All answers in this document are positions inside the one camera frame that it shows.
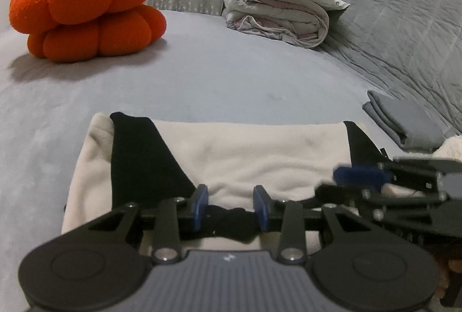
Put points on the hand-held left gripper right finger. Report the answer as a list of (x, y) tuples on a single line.
[(260, 209)]

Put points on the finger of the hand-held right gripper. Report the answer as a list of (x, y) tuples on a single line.
[(357, 175), (335, 193)]

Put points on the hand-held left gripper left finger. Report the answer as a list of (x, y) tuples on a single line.
[(201, 207)]

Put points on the cream shirt with black sleeves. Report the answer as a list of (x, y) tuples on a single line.
[(252, 160)]

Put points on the white fluffy plush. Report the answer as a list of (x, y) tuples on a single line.
[(451, 148)]

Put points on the grey folded cloth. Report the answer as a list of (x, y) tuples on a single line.
[(408, 120)]

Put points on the grey quilted blanket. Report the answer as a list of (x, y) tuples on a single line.
[(397, 27)]

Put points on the folded pale quilt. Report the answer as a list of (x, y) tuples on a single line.
[(281, 16)]

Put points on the orange pumpkin cushion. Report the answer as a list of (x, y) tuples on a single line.
[(90, 5)]

